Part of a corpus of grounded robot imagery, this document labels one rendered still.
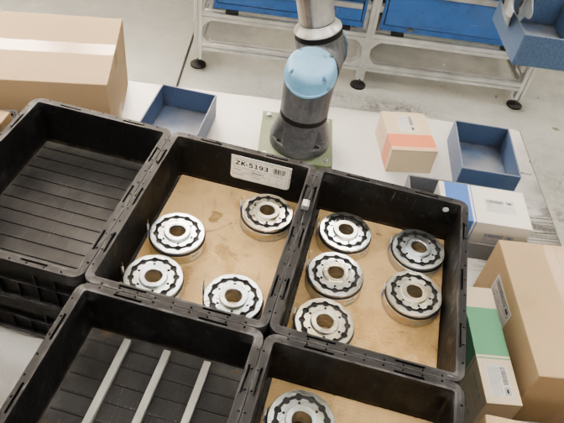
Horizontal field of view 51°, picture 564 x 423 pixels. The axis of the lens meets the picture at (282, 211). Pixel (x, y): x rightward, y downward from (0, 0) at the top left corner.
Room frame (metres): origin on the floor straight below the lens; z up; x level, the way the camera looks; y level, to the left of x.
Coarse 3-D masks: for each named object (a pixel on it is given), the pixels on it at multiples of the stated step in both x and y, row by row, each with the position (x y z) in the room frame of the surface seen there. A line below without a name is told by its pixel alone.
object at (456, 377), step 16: (320, 176) 0.86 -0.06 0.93; (336, 176) 0.87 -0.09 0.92; (352, 176) 0.88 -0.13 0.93; (400, 192) 0.86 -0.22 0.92; (416, 192) 0.86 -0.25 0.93; (464, 208) 0.84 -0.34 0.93; (304, 224) 0.73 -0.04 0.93; (464, 224) 0.79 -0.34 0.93; (464, 240) 0.75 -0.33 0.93; (464, 256) 0.71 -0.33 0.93; (288, 272) 0.61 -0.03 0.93; (464, 272) 0.68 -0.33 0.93; (288, 288) 0.58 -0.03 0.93; (464, 288) 0.64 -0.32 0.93; (464, 304) 0.61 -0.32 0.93; (272, 320) 0.52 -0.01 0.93; (464, 320) 0.57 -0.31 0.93; (288, 336) 0.49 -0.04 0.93; (304, 336) 0.50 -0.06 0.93; (464, 336) 0.54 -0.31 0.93; (352, 352) 0.48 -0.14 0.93; (368, 352) 0.49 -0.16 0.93; (464, 352) 0.51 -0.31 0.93; (416, 368) 0.47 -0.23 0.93; (432, 368) 0.48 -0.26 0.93; (464, 368) 0.49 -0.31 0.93
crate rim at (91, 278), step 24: (168, 144) 0.88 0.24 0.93; (216, 144) 0.91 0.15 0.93; (312, 168) 0.88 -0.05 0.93; (144, 192) 0.75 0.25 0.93; (120, 216) 0.68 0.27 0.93; (288, 240) 0.69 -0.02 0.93; (96, 264) 0.57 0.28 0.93; (120, 288) 0.53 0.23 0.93; (216, 312) 0.51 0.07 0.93; (264, 312) 0.53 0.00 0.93
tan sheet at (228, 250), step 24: (192, 192) 0.86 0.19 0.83; (216, 192) 0.87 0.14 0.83; (240, 192) 0.89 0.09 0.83; (216, 216) 0.81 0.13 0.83; (216, 240) 0.74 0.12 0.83; (240, 240) 0.75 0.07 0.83; (192, 264) 0.68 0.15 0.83; (216, 264) 0.69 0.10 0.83; (240, 264) 0.70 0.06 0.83; (264, 264) 0.70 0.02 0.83; (192, 288) 0.63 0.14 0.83; (264, 288) 0.65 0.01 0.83
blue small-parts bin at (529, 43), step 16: (544, 0) 1.36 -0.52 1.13; (560, 0) 1.36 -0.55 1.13; (496, 16) 1.33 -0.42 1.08; (512, 16) 1.25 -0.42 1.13; (544, 16) 1.36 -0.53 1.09; (560, 16) 1.35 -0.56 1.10; (512, 32) 1.22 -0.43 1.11; (528, 32) 1.31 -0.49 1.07; (544, 32) 1.32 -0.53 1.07; (560, 32) 1.32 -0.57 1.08; (512, 48) 1.18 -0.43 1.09; (528, 48) 1.16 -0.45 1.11; (544, 48) 1.16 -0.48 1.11; (560, 48) 1.16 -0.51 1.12; (512, 64) 1.16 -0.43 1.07; (528, 64) 1.16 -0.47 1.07; (544, 64) 1.16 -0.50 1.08; (560, 64) 1.16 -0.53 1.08
